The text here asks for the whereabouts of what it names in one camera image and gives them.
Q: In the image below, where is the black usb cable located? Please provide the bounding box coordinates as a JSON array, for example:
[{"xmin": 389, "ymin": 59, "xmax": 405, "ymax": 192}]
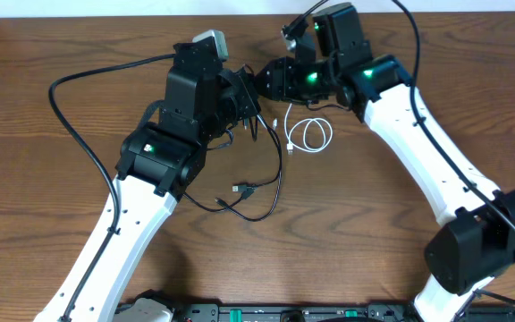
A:
[{"xmin": 183, "ymin": 114, "xmax": 283, "ymax": 214}]

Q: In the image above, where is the white usb cable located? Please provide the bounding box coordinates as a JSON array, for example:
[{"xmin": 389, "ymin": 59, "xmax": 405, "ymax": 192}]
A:
[{"xmin": 271, "ymin": 102, "xmax": 333, "ymax": 156}]

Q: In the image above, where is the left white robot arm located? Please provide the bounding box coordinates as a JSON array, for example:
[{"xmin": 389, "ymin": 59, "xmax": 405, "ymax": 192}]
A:
[{"xmin": 36, "ymin": 36, "xmax": 258, "ymax": 321}]

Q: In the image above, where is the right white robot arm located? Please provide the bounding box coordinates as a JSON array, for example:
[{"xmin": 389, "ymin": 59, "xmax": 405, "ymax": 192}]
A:
[{"xmin": 256, "ymin": 2, "xmax": 515, "ymax": 321}]

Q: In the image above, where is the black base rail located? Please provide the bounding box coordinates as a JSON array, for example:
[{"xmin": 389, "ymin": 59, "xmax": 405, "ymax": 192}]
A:
[{"xmin": 112, "ymin": 302, "xmax": 515, "ymax": 322}]

